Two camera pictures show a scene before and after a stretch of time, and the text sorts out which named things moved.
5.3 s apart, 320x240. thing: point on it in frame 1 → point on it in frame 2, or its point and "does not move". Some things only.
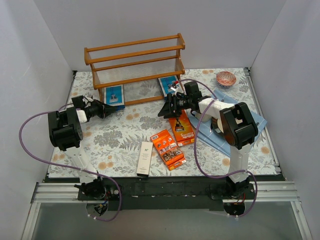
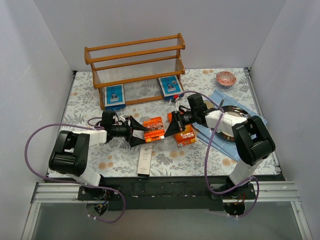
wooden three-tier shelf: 137,65 does not move
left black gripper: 101,109 → 129,130
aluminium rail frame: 272,192 does not move
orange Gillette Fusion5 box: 182,129 does not move
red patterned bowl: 225,79 does not move
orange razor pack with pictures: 169,149 → 156,130
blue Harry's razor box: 114,96 does not move
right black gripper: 170,105 → 178,121
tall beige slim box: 143,159 does not move
